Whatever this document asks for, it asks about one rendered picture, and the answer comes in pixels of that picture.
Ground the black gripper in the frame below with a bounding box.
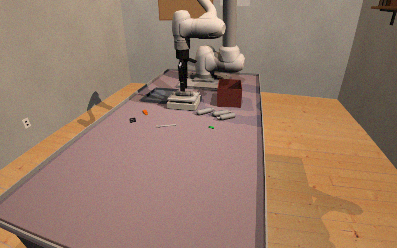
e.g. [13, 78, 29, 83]
[176, 50, 189, 92]

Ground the red open box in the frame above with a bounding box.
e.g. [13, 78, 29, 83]
[217, 79, 242, 108]

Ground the grey table edge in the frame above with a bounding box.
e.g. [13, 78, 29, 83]
[0, 68, 268, 248]

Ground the white digital scale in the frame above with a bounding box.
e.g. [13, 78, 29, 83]
[167, 90, 202, 111]

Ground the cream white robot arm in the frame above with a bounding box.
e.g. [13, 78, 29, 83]
[172, 0, 245, 83]

